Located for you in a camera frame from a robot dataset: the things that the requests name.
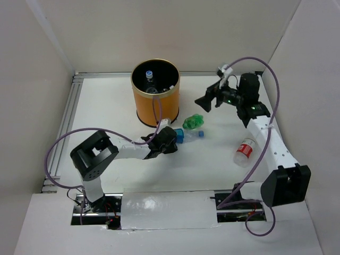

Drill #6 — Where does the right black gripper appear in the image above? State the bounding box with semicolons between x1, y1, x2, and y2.
195;76;244;112

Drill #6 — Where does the clear bottle blue label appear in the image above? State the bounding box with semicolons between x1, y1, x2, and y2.
174;128;205;144

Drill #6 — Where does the crushed green bottle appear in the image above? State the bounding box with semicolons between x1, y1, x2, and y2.
182;114;204;130

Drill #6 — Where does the clear bottle white cap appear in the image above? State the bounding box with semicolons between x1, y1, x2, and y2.
159;86;174;94

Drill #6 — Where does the clear bottle white-blue cap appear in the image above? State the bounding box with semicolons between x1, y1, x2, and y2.
144;70;158;94

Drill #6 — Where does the clear bottle red label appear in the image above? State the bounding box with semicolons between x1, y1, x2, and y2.
233;138;257;168

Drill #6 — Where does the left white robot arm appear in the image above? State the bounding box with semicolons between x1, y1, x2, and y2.
70;126;177;212

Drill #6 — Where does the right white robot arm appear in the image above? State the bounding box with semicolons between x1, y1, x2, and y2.
195;73;311;208

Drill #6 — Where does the orange cylindrical bin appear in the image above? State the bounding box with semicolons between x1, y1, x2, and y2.
131;58;180;127

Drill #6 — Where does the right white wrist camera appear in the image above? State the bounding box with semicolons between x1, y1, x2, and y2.
216;64;233;88

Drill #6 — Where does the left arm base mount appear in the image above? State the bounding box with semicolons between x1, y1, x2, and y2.
66;190;123;230

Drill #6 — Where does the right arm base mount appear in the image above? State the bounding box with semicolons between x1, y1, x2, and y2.
209;183;266;223

